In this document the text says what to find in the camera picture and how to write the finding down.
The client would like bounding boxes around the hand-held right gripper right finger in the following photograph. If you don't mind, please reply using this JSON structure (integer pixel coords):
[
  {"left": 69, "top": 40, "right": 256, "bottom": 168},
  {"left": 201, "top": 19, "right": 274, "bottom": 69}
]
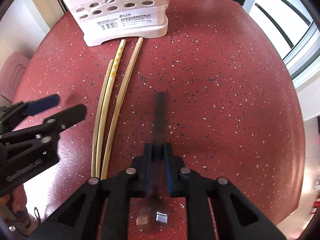
[{"left": 164, "top": 144, "right": 285, "bottom": 240}]

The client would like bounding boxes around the white sliding door frame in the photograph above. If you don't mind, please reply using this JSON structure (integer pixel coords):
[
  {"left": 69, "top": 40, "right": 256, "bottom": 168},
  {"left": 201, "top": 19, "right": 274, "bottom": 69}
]
[{"left": 282, "top": 22, "right": 320, "bottom": 88}]

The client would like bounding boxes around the bamboo chopstick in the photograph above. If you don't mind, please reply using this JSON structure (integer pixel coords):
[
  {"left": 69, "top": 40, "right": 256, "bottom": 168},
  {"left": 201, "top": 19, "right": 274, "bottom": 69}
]
[
  {"left": 100, "top": 37, "right": 144, "bottom": 180},
  {"left": 91, "top": 60, "right": 113, "bottom": 179},
  {"left": 95, "top": 39, "right": 125, "bottom": 179}
]

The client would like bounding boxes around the clear spoon with black handle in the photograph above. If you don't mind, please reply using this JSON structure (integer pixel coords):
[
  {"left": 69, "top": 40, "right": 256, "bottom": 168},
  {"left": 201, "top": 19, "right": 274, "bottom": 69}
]
[{"left": 136, "top": 92, "right": 170, "bottom": 232}]

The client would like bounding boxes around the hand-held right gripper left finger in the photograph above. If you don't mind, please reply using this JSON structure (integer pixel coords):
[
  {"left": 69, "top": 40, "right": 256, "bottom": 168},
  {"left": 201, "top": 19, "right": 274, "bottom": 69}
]
[{"left": 32, "top": 144, "right": 153, "bottom": 240}]

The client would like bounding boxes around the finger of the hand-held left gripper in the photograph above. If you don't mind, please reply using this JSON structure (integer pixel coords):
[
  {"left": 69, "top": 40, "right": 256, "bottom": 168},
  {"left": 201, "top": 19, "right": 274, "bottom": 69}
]
[
  {"left": 0, "top": 104, "right": 87, "bottom": 160},
  {"left": 0, "top": 94, "right": 60, "bottom": 130}
]

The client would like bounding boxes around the pink plastic stool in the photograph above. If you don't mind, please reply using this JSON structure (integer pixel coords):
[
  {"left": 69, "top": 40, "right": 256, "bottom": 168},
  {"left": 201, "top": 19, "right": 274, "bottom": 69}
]
[{"left": 0, "top": 52, "right": 31, "bottom": 103}]

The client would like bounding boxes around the white plastic utensil holder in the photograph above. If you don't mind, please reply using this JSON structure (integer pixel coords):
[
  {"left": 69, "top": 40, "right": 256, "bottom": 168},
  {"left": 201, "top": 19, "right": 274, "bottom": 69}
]
[{"left": 58, "top": 0, "right": 170, "bottom": 47}]

